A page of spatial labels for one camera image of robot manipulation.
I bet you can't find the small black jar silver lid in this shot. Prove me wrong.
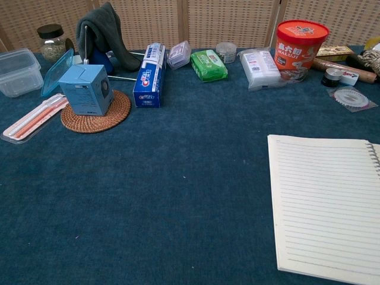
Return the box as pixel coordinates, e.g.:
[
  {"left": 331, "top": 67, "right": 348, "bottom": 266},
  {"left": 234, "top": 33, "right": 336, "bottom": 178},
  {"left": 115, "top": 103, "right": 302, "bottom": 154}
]
[{"left": 321, "top": 67, "right": 344, "bottom": 88}]

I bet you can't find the white bag rolls yellow pack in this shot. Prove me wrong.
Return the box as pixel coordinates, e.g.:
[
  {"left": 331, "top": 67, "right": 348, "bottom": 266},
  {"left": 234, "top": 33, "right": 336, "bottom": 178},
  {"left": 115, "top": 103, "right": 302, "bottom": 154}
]
[{"left": 364, "top": 37, "right": 380, "bottom": 53}]

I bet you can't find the beige twisted rope bundle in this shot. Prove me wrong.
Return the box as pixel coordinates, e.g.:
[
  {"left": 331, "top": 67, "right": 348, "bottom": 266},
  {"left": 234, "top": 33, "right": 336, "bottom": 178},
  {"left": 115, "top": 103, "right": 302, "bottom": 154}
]
[{"left": 359, "top": 49, "right": 380, "bottom": 75}]

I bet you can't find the dark grey towel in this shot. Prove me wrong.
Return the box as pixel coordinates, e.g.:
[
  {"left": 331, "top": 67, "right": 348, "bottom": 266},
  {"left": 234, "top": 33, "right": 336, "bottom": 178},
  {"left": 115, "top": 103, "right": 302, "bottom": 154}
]
[{"left": 75, "top": 2, "right": 142, "bottom": 72}]

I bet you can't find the spiral lined notebook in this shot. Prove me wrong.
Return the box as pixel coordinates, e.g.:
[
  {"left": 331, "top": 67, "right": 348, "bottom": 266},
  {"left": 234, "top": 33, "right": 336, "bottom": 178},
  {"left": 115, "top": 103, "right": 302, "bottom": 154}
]
[{"left": 267, "top": 134, "right": 380, "bottom": 285}]

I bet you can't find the dark blue table cloth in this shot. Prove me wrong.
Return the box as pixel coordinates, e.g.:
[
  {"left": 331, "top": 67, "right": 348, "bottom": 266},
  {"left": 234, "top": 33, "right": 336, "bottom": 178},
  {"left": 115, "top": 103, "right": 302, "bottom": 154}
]
[{"left": 0, "top": 44, "right": 380, "bottom": 285}]

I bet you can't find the metal wire rack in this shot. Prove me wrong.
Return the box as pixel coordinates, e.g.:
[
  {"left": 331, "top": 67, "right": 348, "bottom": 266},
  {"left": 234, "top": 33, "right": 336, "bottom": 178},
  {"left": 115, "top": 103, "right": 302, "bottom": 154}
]
[{"left": 80, "top": 25, "right": 149, "bottom": 83}]

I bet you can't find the small clear round pin jar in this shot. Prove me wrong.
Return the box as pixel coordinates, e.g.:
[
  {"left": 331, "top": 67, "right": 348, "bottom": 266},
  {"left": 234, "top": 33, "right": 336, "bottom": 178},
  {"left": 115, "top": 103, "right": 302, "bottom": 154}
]
[{"left": 215, "top": 42, "right": 238, "bottom": 65}]

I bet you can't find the dark blue round object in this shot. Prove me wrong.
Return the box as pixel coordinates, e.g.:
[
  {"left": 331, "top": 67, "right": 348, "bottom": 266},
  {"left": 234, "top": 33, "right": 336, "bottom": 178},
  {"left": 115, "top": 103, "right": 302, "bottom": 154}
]
[{"left": 90, "top": 49, "right": 115, "bottom": 75}]

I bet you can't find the orange instant noodle bucket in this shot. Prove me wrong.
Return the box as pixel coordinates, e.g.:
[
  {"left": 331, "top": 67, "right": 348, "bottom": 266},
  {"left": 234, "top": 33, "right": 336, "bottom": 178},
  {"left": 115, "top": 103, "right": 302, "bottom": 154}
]
[{"left": 273, "top": 19, "right": 330, "bottom": 83}]

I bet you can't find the pin wheel in clear packet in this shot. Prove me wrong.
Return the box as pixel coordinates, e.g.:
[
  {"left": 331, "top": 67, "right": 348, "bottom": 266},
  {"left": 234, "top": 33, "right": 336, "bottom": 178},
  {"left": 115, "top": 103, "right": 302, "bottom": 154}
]
[{"left": 327, "top": 85, "right": 379, "bottom": 113}]

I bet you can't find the small clear plastic box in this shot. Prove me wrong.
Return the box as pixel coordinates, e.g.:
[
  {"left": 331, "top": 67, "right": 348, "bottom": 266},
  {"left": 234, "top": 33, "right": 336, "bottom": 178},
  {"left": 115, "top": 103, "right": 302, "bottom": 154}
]
[{"left": 166, "top": 40, "right": 192, "bottom": 71}]

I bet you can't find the round woven rattan coaster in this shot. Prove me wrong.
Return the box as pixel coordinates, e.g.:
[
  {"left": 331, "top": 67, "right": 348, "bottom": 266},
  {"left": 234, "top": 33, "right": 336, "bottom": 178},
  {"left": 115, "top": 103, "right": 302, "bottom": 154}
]
[{"left": 60, "top": 89, "right": 132, "bottom": 134}]

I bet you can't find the bamboo folding screen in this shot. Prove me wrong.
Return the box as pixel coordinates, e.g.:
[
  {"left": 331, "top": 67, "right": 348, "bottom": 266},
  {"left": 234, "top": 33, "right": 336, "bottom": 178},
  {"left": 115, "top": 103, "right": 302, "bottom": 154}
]
[{"left": 0, "top": 0, "right": 380, "bottom": 54}]

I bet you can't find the light blue cube box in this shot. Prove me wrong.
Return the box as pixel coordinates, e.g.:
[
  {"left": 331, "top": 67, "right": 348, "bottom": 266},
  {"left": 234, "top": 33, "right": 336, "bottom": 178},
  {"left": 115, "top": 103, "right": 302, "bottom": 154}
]
[{"left": 58, "top": 63, "right": 115, "bottom": 116}]

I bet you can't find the glass jar with black lid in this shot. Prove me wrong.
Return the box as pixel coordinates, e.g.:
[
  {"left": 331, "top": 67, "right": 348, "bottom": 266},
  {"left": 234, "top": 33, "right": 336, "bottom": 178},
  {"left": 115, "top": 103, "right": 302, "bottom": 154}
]
[{"left": 36, "top": 24, "right": 67, "bottom": 63}]

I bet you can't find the brown cylindrical stick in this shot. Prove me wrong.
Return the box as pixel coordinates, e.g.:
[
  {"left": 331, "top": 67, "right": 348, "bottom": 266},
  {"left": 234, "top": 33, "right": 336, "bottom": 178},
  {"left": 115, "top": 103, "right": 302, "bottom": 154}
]
[{"left": 310, "top": 57, "right": 378, "bottom": 84}]

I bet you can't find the white tissue pack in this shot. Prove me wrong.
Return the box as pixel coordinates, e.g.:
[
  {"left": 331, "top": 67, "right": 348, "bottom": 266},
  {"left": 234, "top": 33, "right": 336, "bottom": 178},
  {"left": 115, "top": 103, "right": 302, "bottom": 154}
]
[{"left": 238, "top": 47, "right": 287, "bottom": 92}]

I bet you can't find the flat yellow brown box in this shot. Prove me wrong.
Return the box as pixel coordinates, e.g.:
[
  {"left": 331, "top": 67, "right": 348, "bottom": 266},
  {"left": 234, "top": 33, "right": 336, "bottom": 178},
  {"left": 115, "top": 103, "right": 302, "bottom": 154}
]
[{"left": 315, "top": 45, "right": 356, "bottom": 59}]

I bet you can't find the clear plastic food container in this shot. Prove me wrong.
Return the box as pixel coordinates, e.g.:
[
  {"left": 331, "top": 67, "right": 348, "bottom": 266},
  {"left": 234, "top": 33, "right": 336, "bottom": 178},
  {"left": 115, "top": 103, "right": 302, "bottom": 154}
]
[{"left": 0, "top": 47, "right": 45, "bottom": 99}]

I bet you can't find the blue translucent container lid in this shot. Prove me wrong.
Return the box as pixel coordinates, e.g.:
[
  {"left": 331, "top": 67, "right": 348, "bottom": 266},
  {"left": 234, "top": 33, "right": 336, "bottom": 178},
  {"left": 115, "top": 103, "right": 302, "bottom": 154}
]
[{"left": 40, "top": 47, "right": 75, "bottom": 98}]

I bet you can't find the blue Crest toothpaste box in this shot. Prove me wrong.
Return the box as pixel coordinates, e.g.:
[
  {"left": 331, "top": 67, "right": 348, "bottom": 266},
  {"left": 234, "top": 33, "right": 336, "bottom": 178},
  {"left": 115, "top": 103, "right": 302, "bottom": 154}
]
[{"left": 132, "top": 42, "right": 167, "bottom": 109}]

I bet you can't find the pink toothbrush pack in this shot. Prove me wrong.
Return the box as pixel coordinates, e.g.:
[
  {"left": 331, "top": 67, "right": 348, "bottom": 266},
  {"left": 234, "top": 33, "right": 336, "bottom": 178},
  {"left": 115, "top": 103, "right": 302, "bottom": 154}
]
[{"left": 1, "top": 93, "right": 69, "bottom": 145}]

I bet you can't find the small black object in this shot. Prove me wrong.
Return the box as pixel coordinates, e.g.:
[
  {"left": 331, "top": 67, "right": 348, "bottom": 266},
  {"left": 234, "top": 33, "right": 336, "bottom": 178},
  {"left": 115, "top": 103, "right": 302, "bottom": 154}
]
[{"left": 346, "top": 55, "right": 365, "bottom": 69}]

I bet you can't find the green wet wipes pack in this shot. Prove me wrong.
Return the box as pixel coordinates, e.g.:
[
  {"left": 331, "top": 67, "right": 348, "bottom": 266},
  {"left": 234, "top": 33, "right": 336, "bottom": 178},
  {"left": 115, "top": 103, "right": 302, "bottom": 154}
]
[{"left": 189, "top": 49, "right": 229, "bottom": 83}]

